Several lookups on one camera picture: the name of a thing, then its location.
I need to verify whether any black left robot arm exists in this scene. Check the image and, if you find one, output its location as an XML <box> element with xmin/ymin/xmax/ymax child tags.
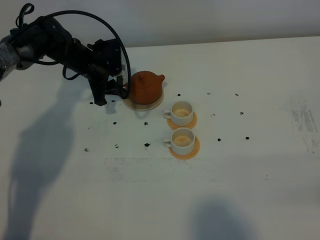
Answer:
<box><xmin>0</xmin><ymin>17</ymin><xmax>129</xmax><ymax>106</ymax></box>

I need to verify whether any near orange cup coaster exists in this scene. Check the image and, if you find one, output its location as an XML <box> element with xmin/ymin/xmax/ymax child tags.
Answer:
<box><xmin>168</xmin><ymin>137</ymin><xmax>200</xmax><ymax>161</ymax></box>

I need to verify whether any far white teacup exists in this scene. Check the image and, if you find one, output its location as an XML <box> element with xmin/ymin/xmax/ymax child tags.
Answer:
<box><xmin>162</xmin><ymin>100</ymin><xmax>194</xmax><ymax>127</ymax></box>

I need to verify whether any brown clay teapot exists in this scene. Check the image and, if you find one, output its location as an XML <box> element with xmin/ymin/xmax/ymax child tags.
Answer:
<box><xmin>124</xmin><ymin>71</ymin><xmax>165</xmax><ymax>105</ymax></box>

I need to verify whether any orange cup coaster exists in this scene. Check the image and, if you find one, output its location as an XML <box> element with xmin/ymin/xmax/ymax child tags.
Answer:
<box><xmin>168</xmin><ymin>137</ymin><xmax>200</xmax><ymax>161</ymax></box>
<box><xmin>166</xmin><ymin>112</ymin><xmax>198</xmax><ymax>130</ymax></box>

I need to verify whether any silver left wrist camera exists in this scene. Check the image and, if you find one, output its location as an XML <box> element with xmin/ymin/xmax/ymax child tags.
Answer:
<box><xmin>114</xmin><ymin>48</ymin><xmax>128</xmax><ymax>83</ymax></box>

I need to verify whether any black braided camera cable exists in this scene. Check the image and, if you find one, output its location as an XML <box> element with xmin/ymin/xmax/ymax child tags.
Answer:
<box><xmin>14</xmin><ymin>2</ymin><xmax>133</xmax><ymax>100</ymax></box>

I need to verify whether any white teacup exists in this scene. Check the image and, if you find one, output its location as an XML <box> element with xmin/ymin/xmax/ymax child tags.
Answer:
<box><xmin>162</xmin><ymin>127</ymin><xmax>196</xmax><ymax>156</ymax></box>
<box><xmin>162</xmin><ymin>100</ymin><xmax>194</xmax><ymax>127</ymax></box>

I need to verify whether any far orange cup coaster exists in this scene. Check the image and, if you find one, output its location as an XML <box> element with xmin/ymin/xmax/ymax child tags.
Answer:
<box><xmin>166</xmin><ymin>112</ymin><xmax>198</xmax><ymax>130</ymax></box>

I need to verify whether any beige round teapot coaster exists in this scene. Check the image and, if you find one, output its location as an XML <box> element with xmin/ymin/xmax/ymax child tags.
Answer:
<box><xmin>123</xmin><ymin>92</ymin><xmax>164</xmax><ymax>112</ymax></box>

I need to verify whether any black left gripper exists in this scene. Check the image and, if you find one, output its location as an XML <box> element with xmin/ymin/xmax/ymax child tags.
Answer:
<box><xmin>72</xmin><ymin>38</ymin><xmax>127</xmax><ymax>106</ymax></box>

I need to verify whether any near white teacup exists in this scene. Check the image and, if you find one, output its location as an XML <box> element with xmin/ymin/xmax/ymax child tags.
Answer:
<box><xmin>162</xmin><ymin>127</ymin><xmax>196</xmax><ymax>156</ymax></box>

